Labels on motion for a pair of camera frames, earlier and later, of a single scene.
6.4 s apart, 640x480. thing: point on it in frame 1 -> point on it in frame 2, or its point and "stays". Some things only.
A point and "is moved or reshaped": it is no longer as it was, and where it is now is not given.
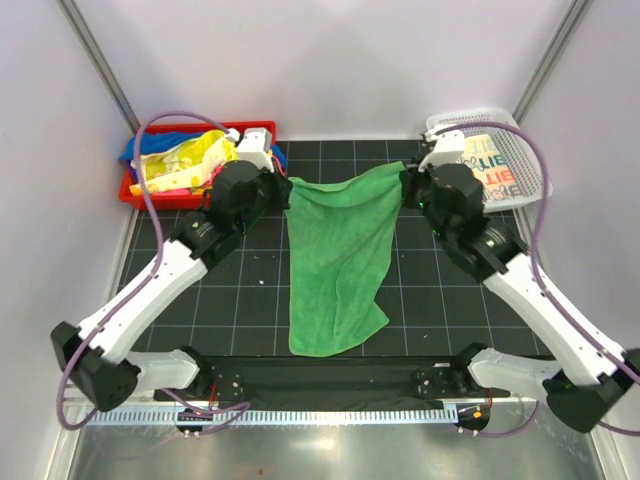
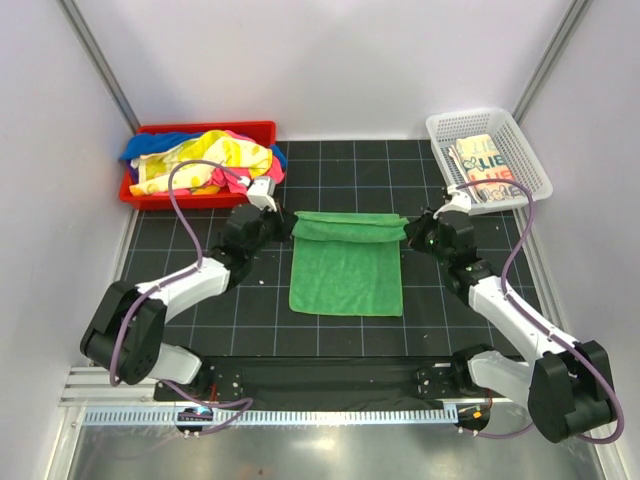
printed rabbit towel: [490, 166] stays
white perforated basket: [505, 165] stays
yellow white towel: [190, 166] stays
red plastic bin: [129, 193] stays
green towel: [339, 241] is moved or reshaped
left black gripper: [280, 186] -> [284, 223]
